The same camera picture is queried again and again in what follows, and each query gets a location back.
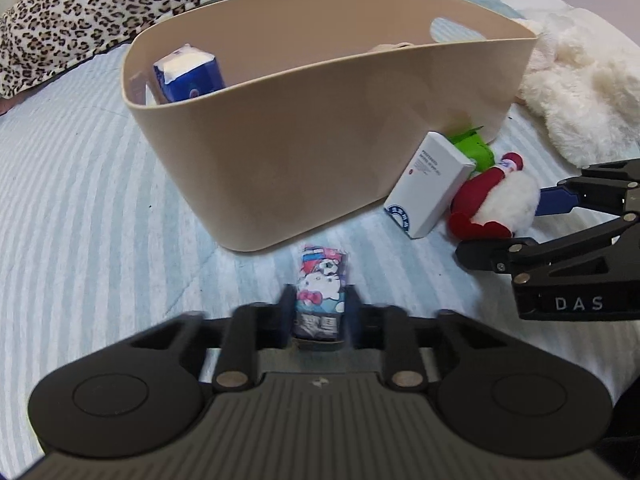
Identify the green toy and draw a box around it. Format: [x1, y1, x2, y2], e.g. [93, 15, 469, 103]
[446, 124, 497, 173]

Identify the cartoon print tissue pack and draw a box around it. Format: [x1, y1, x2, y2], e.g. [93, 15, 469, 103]
[291, 244, 350, 352]

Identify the blue tissue pack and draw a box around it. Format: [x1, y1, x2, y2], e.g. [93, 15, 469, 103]
[151, 44, 227, 105]

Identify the beige plastic basket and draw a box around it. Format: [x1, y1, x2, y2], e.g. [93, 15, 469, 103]
[121, 0, 538, 253]

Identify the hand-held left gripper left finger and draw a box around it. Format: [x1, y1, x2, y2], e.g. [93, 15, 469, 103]
[116, 285, 297, 392]

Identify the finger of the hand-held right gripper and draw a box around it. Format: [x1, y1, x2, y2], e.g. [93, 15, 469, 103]
[455, 211, 640, 287]
[538, 158, 640, 217]

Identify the white cardboard box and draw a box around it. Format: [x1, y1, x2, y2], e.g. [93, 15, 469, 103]
[383, 131, 476, 239]

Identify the red and white plush toy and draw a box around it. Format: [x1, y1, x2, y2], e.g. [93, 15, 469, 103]
[448, 152, 542, 241]

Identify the leopard print pillow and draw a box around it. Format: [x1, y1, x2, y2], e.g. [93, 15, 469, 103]
[0, 0, 506, 101]

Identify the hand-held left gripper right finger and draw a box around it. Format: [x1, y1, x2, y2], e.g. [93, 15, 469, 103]
[344, 286, 507, 392]

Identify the striped light blue bedsheet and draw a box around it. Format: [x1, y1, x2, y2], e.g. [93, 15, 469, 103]
[0, 0, 640, 466]

